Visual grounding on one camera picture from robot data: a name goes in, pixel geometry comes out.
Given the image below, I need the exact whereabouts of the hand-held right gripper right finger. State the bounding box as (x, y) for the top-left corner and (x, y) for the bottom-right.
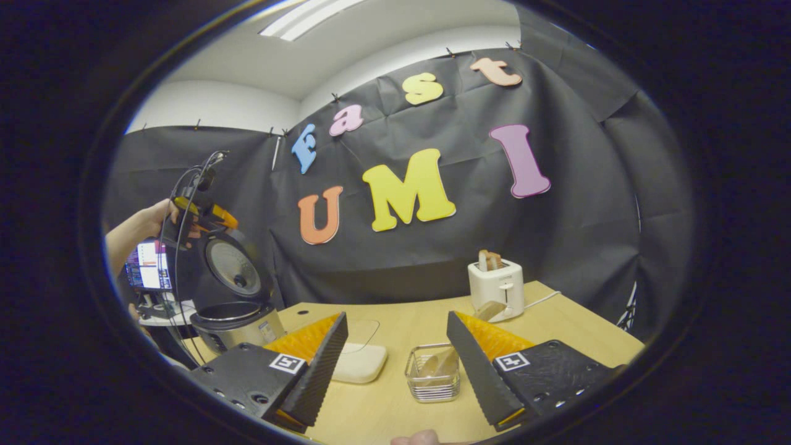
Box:
(446, 310), (625, 432)

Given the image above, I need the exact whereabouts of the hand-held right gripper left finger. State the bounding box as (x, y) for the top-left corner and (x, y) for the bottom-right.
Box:
(188, 311), (349, 433)

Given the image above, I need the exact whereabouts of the clear box of rice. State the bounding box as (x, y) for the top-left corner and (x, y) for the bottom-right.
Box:
(331, 318), (389, 385)

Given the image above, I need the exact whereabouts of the wooden spoon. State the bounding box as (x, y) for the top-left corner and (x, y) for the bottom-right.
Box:
(419, 300), (509, 379)

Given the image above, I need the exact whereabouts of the black silver rice cooker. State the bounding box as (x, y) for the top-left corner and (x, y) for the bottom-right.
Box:
(189, 232), (288, 354)

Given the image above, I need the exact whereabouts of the computer monitor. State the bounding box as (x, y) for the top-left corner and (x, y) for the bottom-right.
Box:
(124, 240), (174, 292)

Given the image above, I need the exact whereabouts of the white toaster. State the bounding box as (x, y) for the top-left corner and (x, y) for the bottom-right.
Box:
(468, 258), (526, 323)

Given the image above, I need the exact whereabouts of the white side table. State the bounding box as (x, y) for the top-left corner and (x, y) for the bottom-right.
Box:
(133, 300), (198, 327)

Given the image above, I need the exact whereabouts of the black backdrop cloth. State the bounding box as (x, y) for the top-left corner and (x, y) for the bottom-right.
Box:
(102, 34), (696, 344)

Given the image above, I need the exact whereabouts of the ceiling light panel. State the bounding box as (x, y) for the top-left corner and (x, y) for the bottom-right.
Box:
(258, 0), (365, 43)

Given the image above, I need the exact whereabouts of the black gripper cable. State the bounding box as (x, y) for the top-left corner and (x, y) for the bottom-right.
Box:
(158, 151), (229, 365)

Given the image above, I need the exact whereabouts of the white toaster cable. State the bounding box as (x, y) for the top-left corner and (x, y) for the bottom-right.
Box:
(524, 290), (562, 310)

